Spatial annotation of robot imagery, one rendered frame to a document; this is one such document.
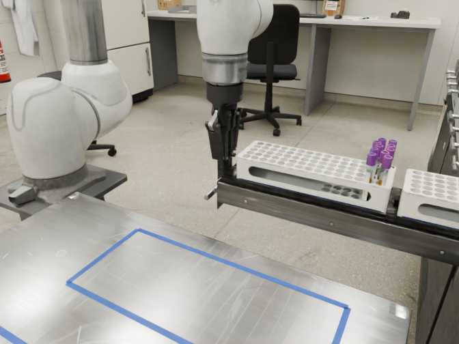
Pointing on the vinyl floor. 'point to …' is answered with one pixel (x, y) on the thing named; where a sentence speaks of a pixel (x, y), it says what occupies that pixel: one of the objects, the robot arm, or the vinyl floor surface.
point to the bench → (160, 56)
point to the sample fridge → (114, 41)
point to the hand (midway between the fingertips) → (225, 170)
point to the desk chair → (274, 61)
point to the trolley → (168, 287)
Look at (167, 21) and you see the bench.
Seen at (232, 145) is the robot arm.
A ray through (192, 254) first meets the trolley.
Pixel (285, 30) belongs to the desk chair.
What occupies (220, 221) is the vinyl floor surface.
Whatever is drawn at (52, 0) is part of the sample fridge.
